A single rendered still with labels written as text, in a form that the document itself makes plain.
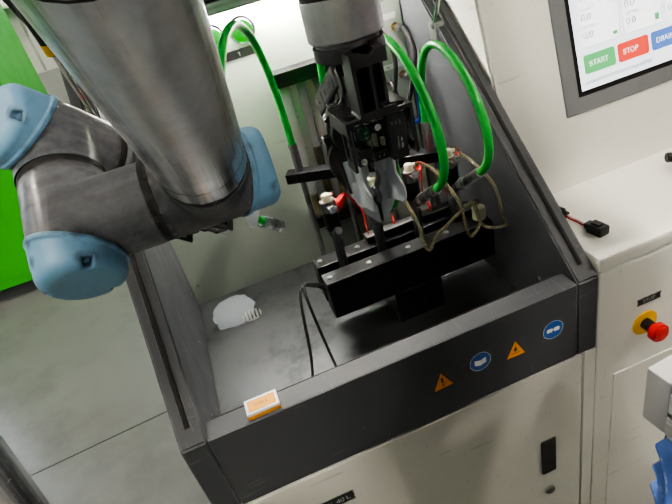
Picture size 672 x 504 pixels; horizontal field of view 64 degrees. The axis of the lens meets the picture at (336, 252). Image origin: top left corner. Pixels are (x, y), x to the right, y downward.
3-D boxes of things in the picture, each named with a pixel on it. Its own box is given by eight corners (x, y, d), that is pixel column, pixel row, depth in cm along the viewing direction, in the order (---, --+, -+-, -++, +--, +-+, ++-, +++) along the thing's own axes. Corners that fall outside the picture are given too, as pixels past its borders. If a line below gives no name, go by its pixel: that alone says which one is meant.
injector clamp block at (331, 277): (345, 345, 105) (326, 284, 97) (329, 317, 113) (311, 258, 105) (498, 282, 110) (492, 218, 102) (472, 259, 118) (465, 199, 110)
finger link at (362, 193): (372, 246, 60) (355, 172, 55) (354, 225, 65) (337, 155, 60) (397, 237, 61) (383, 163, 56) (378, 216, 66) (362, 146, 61)
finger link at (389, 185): (397, 237, 61) (383, 163, 56) (378, 216, 66) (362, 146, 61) (422, 227, 61) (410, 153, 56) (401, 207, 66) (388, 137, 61)
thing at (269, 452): (242, 506, 85) (207, 442, 77) (238, 483, 89) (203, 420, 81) (577, 356, 95) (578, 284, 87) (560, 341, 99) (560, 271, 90)
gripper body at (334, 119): (354, 181, 54) (326, 60, 48) (329, 155, 61) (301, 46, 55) (423, 156, 55) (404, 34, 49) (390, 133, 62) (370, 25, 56)
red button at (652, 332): (648, 351, 94) (651, 329, 91) (630, 338, 98) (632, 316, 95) (673, 340, 95) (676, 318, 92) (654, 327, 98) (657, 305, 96)
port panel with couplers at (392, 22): (373, 157, 121) (343, 13, 105) (367, 153, 124) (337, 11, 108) (425, 139, 123) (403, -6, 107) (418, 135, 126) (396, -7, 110)
